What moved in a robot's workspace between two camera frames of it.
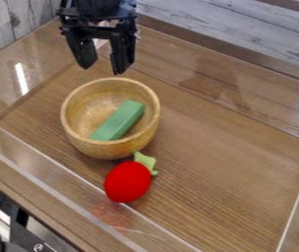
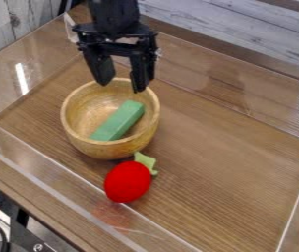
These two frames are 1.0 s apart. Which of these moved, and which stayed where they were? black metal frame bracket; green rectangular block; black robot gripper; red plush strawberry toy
Moved: black robot gripper
Stayed: red plush strawberry toy; black metal frame bracket; green rectangular block
